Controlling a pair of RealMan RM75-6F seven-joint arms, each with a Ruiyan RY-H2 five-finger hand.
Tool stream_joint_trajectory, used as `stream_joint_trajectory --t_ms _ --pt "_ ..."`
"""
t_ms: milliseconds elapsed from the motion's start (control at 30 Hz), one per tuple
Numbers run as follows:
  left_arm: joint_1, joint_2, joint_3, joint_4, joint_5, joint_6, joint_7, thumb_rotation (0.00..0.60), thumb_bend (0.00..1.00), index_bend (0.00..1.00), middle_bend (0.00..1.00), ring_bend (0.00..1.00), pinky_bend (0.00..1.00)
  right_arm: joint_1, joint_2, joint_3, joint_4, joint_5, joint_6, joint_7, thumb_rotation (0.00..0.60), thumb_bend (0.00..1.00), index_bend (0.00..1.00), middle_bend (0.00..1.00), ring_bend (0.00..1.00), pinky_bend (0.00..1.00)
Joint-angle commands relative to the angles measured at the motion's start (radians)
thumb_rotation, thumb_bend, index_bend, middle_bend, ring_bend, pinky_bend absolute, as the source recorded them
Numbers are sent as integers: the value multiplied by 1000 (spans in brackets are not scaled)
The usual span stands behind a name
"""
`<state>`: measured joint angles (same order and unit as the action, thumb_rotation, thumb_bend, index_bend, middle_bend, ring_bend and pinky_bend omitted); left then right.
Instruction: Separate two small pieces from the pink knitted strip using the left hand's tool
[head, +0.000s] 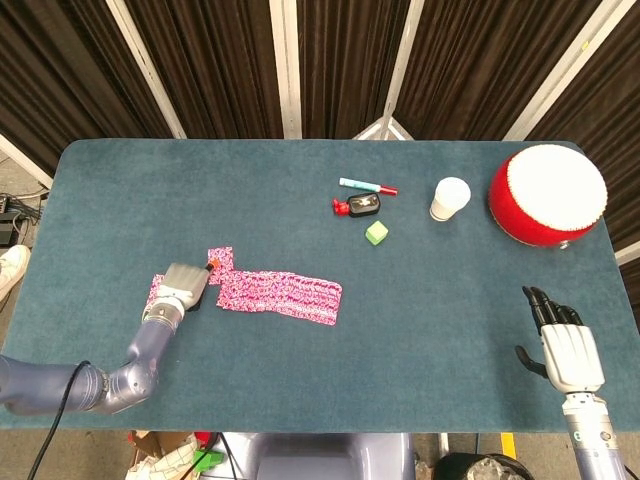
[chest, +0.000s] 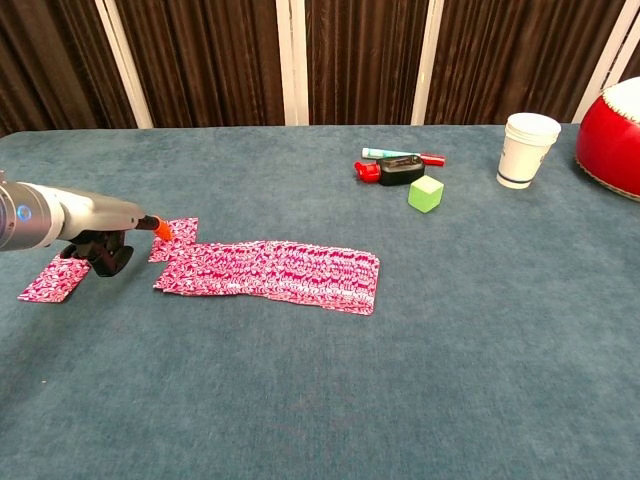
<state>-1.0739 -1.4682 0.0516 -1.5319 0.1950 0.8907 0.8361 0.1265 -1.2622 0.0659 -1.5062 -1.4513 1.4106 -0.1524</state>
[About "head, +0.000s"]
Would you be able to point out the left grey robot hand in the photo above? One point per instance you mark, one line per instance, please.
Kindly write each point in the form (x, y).
(182, 282)

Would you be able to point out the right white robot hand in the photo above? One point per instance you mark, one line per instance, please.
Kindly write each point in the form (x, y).
(572, 355)

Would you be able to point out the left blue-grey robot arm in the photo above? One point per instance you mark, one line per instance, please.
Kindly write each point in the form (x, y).
(145, 350)

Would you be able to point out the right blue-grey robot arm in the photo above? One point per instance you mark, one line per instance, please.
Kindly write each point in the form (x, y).
(592, 440)

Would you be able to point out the spread of pink playing cards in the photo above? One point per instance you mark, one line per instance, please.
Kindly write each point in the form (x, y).
(285, 295)

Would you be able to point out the red and white ball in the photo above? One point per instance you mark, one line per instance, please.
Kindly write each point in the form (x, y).
(530, 220)

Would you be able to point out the black waste bin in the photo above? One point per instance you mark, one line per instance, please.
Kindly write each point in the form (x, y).
(460, 470)

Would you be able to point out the white sneaker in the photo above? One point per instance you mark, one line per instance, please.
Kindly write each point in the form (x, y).
(12, 267)

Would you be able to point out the cardboard box with paper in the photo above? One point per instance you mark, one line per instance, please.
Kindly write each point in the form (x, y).
(165, 455)

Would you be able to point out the green plastic object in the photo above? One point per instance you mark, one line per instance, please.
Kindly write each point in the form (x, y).
(207, 460)

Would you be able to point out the black power strip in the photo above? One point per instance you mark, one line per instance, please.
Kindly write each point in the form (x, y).
(9, 220)

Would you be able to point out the teal felt table cover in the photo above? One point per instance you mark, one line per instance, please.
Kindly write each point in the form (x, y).
(350, 360)

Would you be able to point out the black bottle with red cap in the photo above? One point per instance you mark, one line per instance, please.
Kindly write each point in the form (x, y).
(365, 206)

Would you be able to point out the white paper cup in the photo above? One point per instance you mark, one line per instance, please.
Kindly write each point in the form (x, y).
(450, 197)

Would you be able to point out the green cube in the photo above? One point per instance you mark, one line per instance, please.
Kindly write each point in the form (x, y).
(377, 234)

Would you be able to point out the teal marker with red cap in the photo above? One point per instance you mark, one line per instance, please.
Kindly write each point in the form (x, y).
(360, 184)

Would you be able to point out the dark brown curtain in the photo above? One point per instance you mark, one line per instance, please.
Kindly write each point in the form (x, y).
(225, 65)

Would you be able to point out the blue-grey robot torso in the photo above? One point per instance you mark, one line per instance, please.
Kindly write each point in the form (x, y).
(325, 455)

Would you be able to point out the white frame post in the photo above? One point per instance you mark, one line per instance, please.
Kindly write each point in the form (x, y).
(286, 65)
(560, 70)
(403, 60)
(629, 254)
(25, 160)
(145, 65)

